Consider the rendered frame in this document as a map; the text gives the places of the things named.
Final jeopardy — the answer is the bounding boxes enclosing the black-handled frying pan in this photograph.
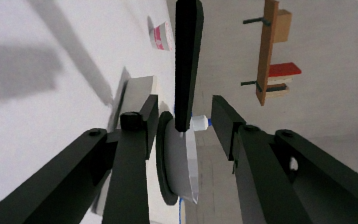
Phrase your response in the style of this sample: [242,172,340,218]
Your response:
[164,28,203,205]

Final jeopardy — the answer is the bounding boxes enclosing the white hot plate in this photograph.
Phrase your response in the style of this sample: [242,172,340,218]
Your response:
[96,75,179,224]

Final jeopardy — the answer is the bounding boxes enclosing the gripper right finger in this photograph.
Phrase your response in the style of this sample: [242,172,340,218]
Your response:
[211,95,358,224]

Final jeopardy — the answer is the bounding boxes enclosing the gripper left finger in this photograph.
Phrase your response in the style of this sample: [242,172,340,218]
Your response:
[0,94,159,224]

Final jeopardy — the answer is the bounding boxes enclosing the white and red yogurt cup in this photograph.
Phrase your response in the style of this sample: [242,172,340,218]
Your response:
[149,21,172,52]

